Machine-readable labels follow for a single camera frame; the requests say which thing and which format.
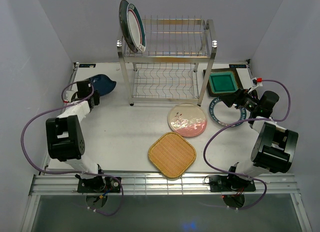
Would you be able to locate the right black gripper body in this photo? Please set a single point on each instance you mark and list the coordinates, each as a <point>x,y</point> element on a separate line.
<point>247,101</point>

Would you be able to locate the dark blue leaf-shaped dish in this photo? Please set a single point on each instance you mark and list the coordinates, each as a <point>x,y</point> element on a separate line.
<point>103,84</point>

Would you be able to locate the white plate green red rim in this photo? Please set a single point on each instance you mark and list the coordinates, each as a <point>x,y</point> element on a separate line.
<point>136,28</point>

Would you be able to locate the square bamboo-pattern tray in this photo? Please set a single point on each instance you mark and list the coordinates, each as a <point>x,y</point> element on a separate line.
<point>172,155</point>

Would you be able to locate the large dark teal round plate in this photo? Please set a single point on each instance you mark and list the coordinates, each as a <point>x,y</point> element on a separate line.
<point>124,25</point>

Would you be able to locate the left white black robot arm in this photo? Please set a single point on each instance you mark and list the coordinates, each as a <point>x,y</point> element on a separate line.
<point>65,140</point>

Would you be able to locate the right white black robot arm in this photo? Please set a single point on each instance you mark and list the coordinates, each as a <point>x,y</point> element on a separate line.
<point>275,146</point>

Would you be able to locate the green square dish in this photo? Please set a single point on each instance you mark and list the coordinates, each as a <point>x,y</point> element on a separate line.
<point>222,82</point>

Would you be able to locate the stainless steel two-tier dish rack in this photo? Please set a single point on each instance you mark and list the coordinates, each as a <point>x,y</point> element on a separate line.
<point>170,69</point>

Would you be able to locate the white plate navy lettered rim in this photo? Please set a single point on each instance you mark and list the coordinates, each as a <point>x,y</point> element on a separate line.
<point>224,116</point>

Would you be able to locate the dark square plate gold rim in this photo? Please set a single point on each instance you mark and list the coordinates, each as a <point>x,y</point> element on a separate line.
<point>221,70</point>

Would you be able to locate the pink cream floral round plate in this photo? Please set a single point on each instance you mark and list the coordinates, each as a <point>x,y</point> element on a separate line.
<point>187,120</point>

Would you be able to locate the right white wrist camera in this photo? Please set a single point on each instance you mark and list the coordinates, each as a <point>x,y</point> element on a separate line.
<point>256,82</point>

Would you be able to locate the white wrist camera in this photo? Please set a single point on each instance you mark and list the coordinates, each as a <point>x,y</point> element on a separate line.
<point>256,82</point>
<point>68,96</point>

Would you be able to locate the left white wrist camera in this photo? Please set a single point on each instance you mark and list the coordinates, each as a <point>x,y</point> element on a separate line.
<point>68,96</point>

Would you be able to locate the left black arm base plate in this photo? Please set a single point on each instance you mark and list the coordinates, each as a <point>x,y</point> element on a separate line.
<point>99,184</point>

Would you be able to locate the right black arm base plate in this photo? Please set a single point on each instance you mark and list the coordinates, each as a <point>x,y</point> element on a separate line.
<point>230,183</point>

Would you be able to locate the aluminium front rail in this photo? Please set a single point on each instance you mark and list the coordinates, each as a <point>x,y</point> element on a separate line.
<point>149,184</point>

